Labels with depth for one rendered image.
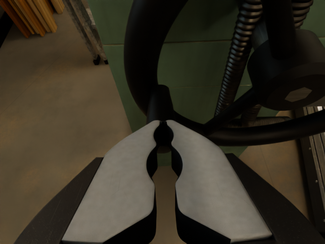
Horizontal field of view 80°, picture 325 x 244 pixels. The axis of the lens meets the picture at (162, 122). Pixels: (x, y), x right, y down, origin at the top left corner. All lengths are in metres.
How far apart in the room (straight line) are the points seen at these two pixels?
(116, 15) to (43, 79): 1.20
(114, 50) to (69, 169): 0.80
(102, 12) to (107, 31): 0.03
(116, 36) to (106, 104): 0.86
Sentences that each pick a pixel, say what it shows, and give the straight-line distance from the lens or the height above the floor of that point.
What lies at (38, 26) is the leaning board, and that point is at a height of 0.07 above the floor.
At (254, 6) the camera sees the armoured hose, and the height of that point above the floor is 0.84.
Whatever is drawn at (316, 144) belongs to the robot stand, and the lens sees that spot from 1.05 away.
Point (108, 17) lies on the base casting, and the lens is 0.36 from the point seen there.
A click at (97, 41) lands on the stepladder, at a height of 0.17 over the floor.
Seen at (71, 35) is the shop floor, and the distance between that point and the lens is 1.78.
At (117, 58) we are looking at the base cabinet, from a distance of 0.41.
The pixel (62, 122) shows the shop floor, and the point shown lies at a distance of 1.24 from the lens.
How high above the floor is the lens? 0.94
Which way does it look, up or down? 60 degrees down
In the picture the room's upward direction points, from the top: 3 degrees counter-clockwise
